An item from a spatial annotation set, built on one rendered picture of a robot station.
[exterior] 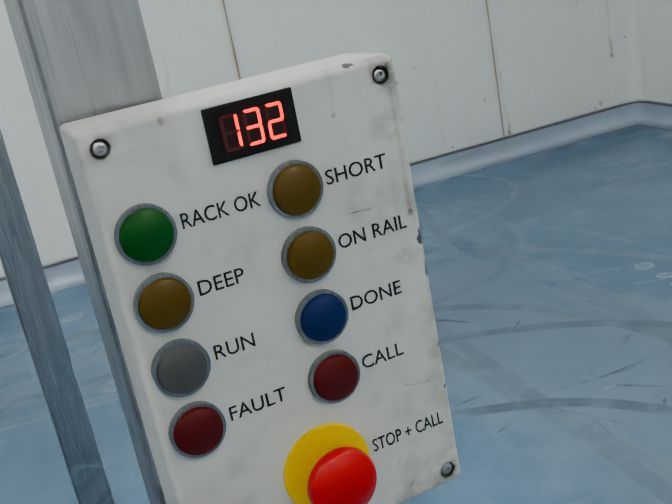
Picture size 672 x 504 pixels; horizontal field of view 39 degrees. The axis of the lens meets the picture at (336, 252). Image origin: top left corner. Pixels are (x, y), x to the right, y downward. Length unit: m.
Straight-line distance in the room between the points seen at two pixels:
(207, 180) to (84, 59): 0.09
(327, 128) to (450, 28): 3.83
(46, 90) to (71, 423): 1.29
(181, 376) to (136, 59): 0.17
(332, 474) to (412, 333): 0.09
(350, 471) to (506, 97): 4.01
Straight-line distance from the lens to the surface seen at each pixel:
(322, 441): 0.53
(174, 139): 0.46
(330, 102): 0.49
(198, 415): 0.49
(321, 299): 0.50
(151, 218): 0.45
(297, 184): 0.48
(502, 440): 2.18
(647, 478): 2.03
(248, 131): 0.47
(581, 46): 4.67
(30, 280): 1.67
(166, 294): 0.47
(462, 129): 4.37
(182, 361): 0.48
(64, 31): 0.51
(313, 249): 0.49
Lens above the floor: 1.13
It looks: 18 degrees down
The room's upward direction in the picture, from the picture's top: 11 degrees counter-clockwise
